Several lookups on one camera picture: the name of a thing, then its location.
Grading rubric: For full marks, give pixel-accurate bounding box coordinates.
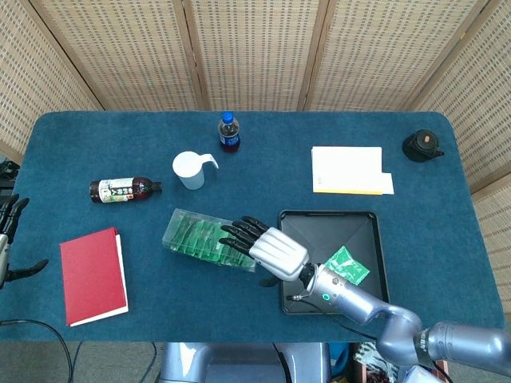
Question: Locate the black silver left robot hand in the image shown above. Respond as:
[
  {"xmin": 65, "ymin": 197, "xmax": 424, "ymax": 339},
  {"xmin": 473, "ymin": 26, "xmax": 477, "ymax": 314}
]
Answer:
[{"xmin": 0, "ymin": 194, "xmax": 50, "ymax": 290}]

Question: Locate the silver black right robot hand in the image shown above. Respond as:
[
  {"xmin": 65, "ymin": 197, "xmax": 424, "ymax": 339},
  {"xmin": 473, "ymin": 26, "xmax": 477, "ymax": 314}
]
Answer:
[{"xmin": 218, "ymin": 215, "xmax": 311, "ymax": 287}]

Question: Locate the black plastic tray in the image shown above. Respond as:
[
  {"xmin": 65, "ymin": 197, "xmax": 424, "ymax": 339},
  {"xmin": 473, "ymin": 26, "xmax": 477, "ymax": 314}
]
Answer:
[{"xmin": 278, "ymin": 209, "xmax": 391, "ymax": 316}]

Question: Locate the green tea packet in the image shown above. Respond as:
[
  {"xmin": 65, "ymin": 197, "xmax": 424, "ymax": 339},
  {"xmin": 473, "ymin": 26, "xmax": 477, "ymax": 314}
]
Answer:
[{"xmin": 323, "ymin": 245, "xmax": 371, "ymax": 286}]

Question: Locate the clear plastic box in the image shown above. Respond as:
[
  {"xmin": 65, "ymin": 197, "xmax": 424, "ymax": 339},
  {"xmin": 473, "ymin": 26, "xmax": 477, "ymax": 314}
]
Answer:
[{"xmin": 161, "ymin": 207, "xmax": 257, "ymax": 274}]

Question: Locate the brown tea bottle with label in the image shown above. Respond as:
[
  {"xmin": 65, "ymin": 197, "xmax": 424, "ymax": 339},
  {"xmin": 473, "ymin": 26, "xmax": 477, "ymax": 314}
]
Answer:
[{"xmin": 89, "ymin": 177, "xmax": 164, "ymax": 204}]

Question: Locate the black mechanical part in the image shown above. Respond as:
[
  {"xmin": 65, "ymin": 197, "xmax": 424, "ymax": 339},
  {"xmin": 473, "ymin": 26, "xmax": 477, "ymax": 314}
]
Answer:
[{"xmin": 0, "ymin": 159, "xmax": 19, "ymax": 188}]

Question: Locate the blue felt table cover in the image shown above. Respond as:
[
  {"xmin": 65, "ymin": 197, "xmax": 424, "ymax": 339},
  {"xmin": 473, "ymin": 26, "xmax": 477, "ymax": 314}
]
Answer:
[{"xmin": 0, "ymin": 110, "xmax": 506, "ymax": 344}]

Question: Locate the red notebook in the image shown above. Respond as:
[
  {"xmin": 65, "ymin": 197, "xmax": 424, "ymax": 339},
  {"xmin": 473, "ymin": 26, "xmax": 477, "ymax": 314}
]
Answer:
[{"xmin": 59, "ymin": 227, "xmax": 129, "ymax": 328}]

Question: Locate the white booklet with yellow edge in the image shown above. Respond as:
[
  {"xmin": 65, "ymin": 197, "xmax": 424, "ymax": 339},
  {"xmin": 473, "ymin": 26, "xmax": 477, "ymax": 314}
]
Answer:
[{"xmin": 311, "ymin": 146, "xmax": 384, "ymax": 196}]

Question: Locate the blue-grey robot torso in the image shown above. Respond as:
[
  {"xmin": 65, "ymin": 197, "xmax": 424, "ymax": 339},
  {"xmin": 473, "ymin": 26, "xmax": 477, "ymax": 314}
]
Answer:
[{"xmin": 159, "ymin": 342, "xmax": 332, "ymax": 383}]

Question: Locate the cola bottle with blue cap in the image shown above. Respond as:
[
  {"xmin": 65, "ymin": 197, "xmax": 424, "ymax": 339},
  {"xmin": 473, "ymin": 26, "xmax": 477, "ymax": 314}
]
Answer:
[{"xmin": 217, "ymin": 112, "xmax": 241, "ymax": 154}]

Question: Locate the black teapot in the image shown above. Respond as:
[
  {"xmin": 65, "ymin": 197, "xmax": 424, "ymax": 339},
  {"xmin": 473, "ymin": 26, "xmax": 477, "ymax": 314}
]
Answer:
[{"xmin": 402, "ymin": 129, "xmax": 446, "ymax": 163}]

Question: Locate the woven folding screen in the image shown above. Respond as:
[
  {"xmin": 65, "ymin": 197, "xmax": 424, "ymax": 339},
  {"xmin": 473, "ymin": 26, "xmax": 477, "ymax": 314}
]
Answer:
[{"xmin": 0, "ymin": 0, "xmax": 511, "ymax": 264}]

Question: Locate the black cable with metal plug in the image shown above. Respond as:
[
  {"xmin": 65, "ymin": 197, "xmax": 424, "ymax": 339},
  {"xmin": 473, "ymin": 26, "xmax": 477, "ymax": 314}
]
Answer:
[{"xmin": 286, "ymin": 294, "xmax": 378, "ymax": 342}]

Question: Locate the thin black floor cable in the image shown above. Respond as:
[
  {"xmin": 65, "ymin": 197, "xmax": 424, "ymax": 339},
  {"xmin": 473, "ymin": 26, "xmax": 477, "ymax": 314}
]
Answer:
[{"xmin": 0, "ymin": 318, "xmax": 75, "ymax": 383}]

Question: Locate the thin blue floor cable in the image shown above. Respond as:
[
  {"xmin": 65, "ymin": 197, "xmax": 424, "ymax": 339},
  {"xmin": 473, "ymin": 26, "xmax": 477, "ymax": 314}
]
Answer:
[{"xmin": 135, "ymin": 342, "xmax": 159, "ymax": 383}]

